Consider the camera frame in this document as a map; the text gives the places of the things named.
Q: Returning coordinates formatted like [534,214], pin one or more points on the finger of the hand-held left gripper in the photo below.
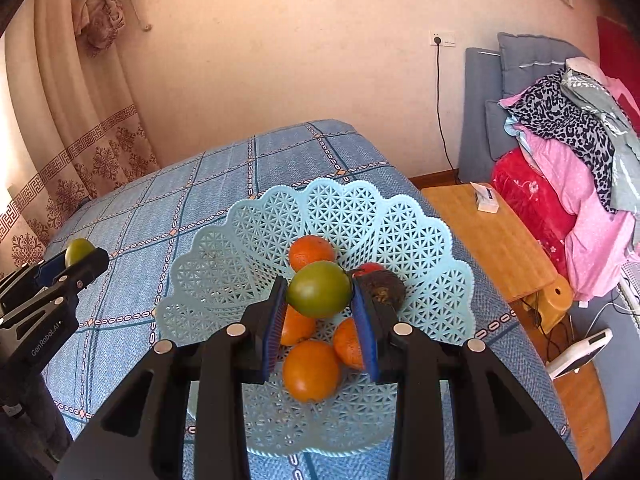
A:
[50,271]
[85,266]

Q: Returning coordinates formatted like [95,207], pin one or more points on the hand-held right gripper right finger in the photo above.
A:
[362,332]

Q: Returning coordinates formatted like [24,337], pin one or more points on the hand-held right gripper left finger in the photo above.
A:
[275,332]

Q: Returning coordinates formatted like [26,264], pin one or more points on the green citrus fruit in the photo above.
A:
[319,289]
[79,251]

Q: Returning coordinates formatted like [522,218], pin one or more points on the small orange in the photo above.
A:
[298,329]

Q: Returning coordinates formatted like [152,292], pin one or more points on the large orange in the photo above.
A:
[311,371]

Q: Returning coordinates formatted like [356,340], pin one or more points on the dark brown avocado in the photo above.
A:
[386,285]

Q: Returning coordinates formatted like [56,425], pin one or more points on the red tomato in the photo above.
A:
[369,267]

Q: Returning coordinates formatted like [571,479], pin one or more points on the light blue plastic basket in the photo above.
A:
[240,240]

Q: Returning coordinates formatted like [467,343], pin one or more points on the wooden side table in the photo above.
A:
[485,245]

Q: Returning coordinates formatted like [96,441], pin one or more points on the beige patterned curtain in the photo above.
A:
[65,110]

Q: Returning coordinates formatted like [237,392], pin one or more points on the blue checked blanket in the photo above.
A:
[225,170]

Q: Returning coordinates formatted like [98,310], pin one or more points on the white cardboard box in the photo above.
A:
[486,199]

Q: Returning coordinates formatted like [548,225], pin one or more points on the yellow wooden stool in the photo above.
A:
[555,300]

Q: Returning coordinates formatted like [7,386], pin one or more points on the white handheld device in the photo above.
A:
[580,352]

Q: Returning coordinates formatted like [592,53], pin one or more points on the curtain tieback tassel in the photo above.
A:
[105,15]

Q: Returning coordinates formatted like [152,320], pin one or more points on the grey upholstered headboard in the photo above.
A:
[482,110]

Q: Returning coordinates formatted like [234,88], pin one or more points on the grey padded surface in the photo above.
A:
[610,395]

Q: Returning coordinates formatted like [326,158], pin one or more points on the pink clothes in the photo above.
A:
[575,190]

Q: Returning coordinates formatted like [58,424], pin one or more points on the leopard print cloth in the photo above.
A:
[555,110]

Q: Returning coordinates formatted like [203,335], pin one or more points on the grey floral cloth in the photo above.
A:
[605,105]

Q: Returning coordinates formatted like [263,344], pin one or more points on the red cushion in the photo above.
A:
[620,50]

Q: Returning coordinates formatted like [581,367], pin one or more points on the white wall outlet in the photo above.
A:
[442,38]

